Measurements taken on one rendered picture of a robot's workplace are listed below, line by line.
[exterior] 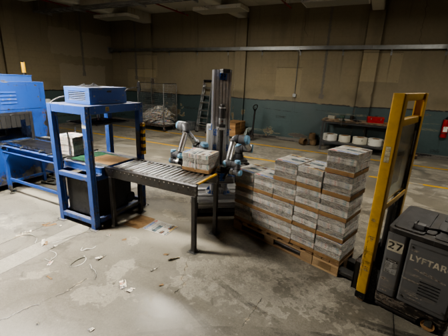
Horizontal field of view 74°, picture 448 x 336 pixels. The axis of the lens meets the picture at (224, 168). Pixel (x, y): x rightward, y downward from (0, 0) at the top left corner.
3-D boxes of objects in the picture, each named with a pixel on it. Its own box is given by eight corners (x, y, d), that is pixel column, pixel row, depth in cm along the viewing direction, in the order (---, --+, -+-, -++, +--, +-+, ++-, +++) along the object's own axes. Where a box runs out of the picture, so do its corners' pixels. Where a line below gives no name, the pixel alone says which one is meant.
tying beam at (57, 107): (142, 109, 419) (142, 102, 416) (85, 115, 338) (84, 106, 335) (107, 106, 448) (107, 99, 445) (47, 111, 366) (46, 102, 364)
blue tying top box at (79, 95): (127, 102, 406) (126, 87, 400) (90, 105, 354) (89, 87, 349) (103, 100, 425) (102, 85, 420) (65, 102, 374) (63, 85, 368)
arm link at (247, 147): (244, 145, 430) (237, 133, 378) (254, 145, 427) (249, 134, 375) (243, 153, 428) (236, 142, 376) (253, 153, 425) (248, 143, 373)
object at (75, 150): (91, 152, 440) (89, 135, 433) (73, 156, 415) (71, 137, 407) (73, 149, 456) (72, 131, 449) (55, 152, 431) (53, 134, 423)
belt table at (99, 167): (138, 163, 427) (137, 157, 424) (101, 175, 371) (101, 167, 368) (103, 156, 457) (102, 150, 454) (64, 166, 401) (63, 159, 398)
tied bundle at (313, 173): (313, 179, 347) (315, 159, 341) (337, 185, 328) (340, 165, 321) (295, 185, 322) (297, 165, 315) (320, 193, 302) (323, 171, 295)
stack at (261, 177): (251, 218, 429) (255, 163, 405) (327, 251, 351) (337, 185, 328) (232, 227, 402) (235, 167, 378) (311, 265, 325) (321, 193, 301)
